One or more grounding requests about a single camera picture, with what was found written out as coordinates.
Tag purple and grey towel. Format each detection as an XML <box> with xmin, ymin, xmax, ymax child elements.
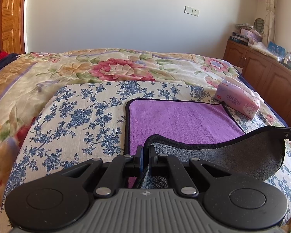
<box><xmin>125</xmin><ymin>99</ymin><xmax>285</xmax><ymax>181</ymax></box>

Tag wooden side cabinet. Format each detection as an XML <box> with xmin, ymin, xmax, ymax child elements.
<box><xmin>223</xmin><ymin>39</ymin><xmax>291</xmax><ymax>126</ymax></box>

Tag pink cotton tissue pack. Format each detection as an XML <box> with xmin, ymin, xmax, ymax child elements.
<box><xmin>214</xmin><ymin>77</ymin><xmax>261</xmax><ymax>119</ymax></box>

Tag blue floral white cloth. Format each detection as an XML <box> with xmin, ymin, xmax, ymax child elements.
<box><xmin>1</xmin><ymin>80</ymin><xmax>291</xmax><ymax>226</ymax></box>

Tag clutter pile on cabinet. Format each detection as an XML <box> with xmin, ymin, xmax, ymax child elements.
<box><xmin>229</xmin><ymin>18</ymin><xmax>291</xmax><ymax>70</ymax></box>

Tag floral quilted bedspread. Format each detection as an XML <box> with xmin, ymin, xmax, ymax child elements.
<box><xmin>0</xmin><ymin>47</ymin><xmax>291</xmax><ymax>233</ymax></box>

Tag cream patterned curtain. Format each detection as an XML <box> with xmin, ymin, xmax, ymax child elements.
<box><xmin>262</xmin><ymin>0</ymin><xmax>277</xmax><ymax>46</ymax></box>

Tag wooden panel door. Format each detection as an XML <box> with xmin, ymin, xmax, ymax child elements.
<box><xmin>0</xmin><ymin>0</ymin><xmax>25</xmax><ymax>54</ymax></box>

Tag white wall socket plate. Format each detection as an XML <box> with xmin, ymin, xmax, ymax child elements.
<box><xmin>184</xmin><ymin>6</ymin><xmax>199</xmax><ymax>17</ymax></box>

